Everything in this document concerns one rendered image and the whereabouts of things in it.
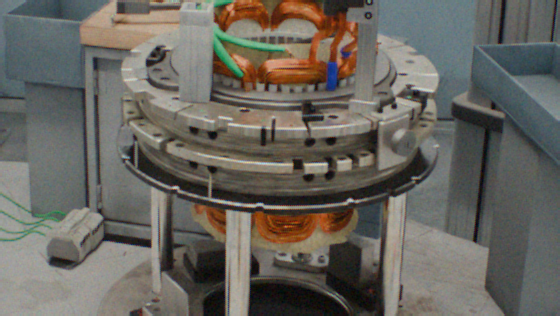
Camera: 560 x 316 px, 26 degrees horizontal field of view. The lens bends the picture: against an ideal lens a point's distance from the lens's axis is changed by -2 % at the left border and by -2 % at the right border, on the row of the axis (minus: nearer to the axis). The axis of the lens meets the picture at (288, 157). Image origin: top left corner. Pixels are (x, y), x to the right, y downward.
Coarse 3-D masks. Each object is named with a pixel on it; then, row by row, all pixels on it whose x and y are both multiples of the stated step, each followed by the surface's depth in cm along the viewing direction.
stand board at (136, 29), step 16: (192, 0) 155; (96, 16) 148; (128, 16) 148; (144, 16) 148; (160, 16) 149; (176, 16) 149; (80, 32) 145; (96, 32) 144; (112, 32) 144; (128, 32) 143; (144, 32) 143; (160, 32) 143; (128, 48) 144
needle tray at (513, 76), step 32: (480, 64) 141; (512, 64) 145; (544, 64) 146; (512, 96) 133; (544, 96) 140; (512, 128) 137; (544, 128) 126; (512, 160) 138; (544, 160) 131; (512, 192) 138; (544, 192) 133; (512, 224) 139; (544, 224) 135; (512, 256) 139; (544, 256) 136; (512, 288) 140; (544, 288) 138
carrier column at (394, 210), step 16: (384, 208) 127; (400, 208) 126; (384, 224) 127; (400, 224) 127; (384, 240) 128; (400, 240) 128; (384, 256) 129; (400, 256) 129; (384, 272) 129; (400, 272) 130; (384, 288) 130; (384, 304) 131
